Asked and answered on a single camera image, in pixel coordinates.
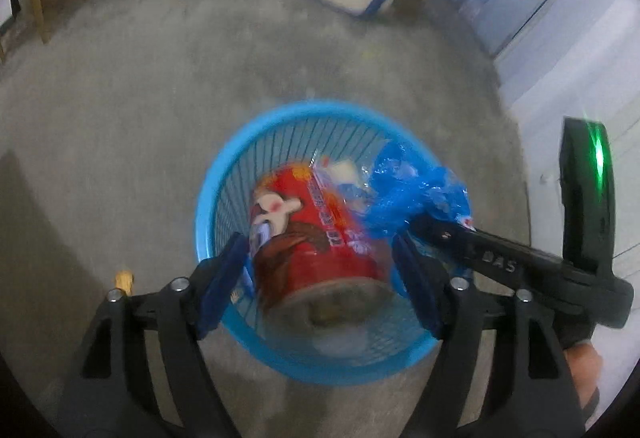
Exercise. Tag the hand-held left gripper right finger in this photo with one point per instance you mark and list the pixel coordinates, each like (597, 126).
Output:
(415, 283)

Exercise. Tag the small tan scrap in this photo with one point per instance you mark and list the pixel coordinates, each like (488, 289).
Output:
(124, 280)

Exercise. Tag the person's right hand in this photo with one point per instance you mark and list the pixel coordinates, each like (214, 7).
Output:
(582, 368)

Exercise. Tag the blue plastic bag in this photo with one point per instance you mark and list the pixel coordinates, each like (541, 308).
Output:
(400, 188)

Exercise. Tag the white crumpled wrapper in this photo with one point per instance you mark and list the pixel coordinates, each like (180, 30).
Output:
(345, 170)

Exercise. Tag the blue plastic waste basket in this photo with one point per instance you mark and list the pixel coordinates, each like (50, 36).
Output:
(310, 113)

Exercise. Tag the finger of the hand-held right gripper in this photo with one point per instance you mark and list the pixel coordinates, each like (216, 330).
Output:
(480, 253)

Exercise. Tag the red metal can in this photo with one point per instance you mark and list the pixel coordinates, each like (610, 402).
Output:
(310, 238)

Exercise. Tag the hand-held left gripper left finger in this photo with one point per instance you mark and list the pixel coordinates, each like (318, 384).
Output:
(225, 278)

